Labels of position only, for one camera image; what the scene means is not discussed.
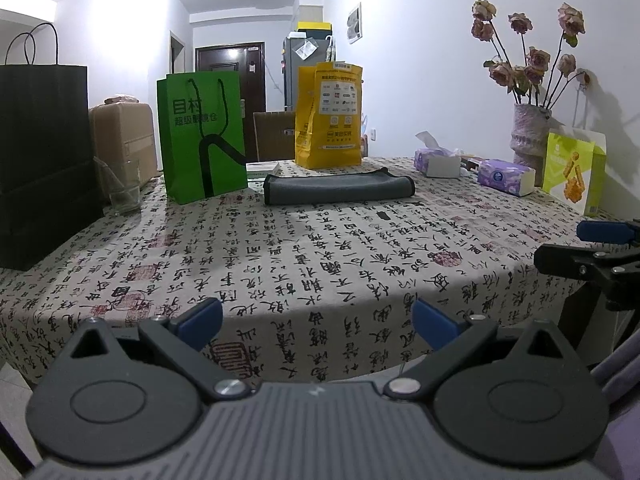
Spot grey purple cloth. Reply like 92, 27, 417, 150
590, 330, 640, 480

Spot dried pink roses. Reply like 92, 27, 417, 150
471, 0, 591, 110

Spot purple white tissue box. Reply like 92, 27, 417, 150
413, 131, 463, 179

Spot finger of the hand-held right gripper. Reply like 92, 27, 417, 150
576, 219, 640, 247
533, 243, 640, 312

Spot yellow paper bag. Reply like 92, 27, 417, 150
294, 61, 363, 170

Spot purple tissue pack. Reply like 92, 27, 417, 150
477, 158, 537, 197

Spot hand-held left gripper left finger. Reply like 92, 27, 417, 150
64, 297, 250, 404

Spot beige suitcase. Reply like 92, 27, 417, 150
89, 96, 160, 188

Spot textured grey vase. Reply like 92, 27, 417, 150
510, 104, 553, 187

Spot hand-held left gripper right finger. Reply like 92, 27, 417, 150
385, 297, 577, 402

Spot calligraphy printed tablecloth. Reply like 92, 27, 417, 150
0, 155, 640, 396

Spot grey towel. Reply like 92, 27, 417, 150
263, 166, 417, 206

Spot green paper bag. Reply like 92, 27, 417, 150
156, 71, 248, 206

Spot dark brown door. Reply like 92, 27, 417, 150
195, 42, 266, 133

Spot brown cardboard box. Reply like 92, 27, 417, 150
252, 111, 297, 161

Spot grey fridge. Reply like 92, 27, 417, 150
282, 35, 336, 111

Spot clear glass cup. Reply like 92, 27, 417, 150
94, 157, 142, 217

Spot white wall picture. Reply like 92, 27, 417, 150
346, 2, 363, 45

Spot flat white box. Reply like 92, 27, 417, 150
246, 161, 281, 180

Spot black paper bag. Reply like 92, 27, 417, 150
0, 22, 106, 271

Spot green yellow snack bag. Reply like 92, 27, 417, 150
542, 127, 608, 217

